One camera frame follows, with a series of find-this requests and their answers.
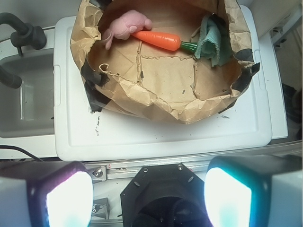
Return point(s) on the white plastic lid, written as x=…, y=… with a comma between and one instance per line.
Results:
x=257, y=117

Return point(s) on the black faucet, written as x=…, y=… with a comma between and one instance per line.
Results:
x=25, y=34

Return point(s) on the teal cloth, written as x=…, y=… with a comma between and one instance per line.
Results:
x=213, y=41

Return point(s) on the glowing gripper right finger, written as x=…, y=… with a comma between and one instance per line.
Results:
x=255, y=191

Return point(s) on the brown paper bag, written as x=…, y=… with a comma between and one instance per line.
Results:
x=136, y=78

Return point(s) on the white sink basin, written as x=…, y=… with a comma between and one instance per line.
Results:
x=28, y=110

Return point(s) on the pink plush toy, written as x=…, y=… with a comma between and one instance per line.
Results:
x=127, y=24

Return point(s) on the black octagonal mount plate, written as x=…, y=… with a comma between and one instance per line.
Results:
x=164, y=196

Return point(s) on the orange toy carrot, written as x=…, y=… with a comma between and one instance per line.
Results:
x=167, y=41

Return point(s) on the aluminium frame rail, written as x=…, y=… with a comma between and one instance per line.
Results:
x=109, y=170

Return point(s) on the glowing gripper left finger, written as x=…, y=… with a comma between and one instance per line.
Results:
x=45, y=194

